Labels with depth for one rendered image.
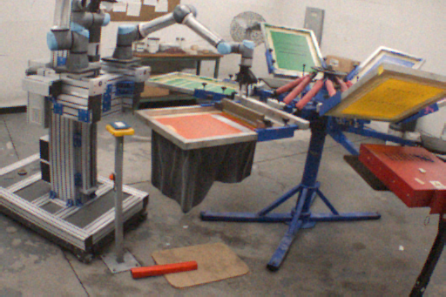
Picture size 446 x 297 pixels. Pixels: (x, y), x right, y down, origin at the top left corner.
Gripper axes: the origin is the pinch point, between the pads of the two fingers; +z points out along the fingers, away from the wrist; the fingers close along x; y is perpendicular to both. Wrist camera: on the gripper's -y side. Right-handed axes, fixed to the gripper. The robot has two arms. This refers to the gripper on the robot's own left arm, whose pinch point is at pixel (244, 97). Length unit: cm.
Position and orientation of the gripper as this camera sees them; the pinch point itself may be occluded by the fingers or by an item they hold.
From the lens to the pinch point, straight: 259.8
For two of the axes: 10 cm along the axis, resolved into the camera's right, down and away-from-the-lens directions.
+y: -6.2, -2.9, 7.3
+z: -1.1, 9.5, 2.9
